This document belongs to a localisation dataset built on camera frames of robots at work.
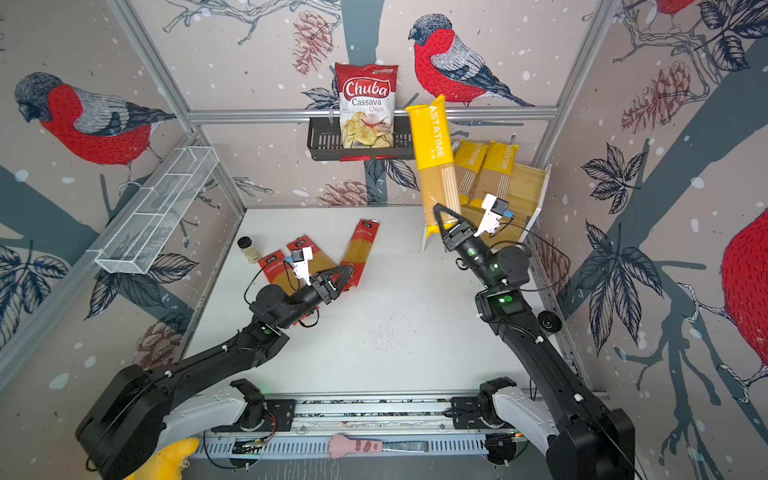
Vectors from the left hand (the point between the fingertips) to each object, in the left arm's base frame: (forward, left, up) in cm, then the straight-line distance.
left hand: (349, 271), depth 70 cm
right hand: (+5, -18, +14) cm, 24 cm away
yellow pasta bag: (+27, -39, +8) cm, 48 cm away
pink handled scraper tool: (-32, +2, -24) cm, 40 cm away
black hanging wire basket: (+46, +11, +6) cm, 48 cm away
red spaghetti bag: (+17, +28, -27) cm, 43 cm away
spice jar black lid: (+24, +40, -18) cm, 50 cm away
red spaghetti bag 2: (+27, +2, -25) cm, 37 cm away
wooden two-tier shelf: (+25, -48, +6) cm, 55 cm away
